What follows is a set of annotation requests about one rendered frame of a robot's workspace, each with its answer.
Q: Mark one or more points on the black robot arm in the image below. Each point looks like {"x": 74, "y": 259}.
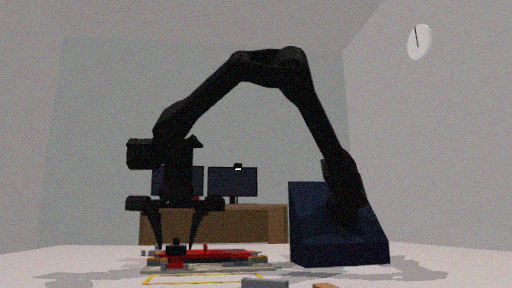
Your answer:
{"x": 287, "y": 69}

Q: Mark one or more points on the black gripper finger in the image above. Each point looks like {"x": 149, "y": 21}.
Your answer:
{"x": 155, "y": 221}
{"x": 197, "y": 216}

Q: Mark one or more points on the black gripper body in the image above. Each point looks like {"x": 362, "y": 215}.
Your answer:
{"x": 177, "y": 186}

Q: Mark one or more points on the black rubber tyre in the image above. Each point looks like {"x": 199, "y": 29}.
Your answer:
{"x": 175, "y": 250}

